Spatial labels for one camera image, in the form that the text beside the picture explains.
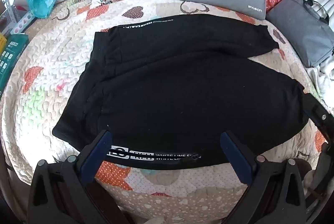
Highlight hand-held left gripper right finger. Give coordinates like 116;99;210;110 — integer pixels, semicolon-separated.
220;130;307;224

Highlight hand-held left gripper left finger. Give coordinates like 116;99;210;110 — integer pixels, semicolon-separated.
27;129;131;224

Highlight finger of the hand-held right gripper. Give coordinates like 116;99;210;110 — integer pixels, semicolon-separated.
303;94;334;141

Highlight black pants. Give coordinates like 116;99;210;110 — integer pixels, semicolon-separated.
52;15;310;170

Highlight small grey bag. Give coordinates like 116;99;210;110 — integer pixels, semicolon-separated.
267;0;334;68

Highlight heart-patterned quilt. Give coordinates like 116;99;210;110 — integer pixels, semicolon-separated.
0;0;326;224

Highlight green box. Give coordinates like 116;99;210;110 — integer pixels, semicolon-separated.
0;33;29;94

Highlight white box with coloured shapes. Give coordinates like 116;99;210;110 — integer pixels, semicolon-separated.
12;10;35;34

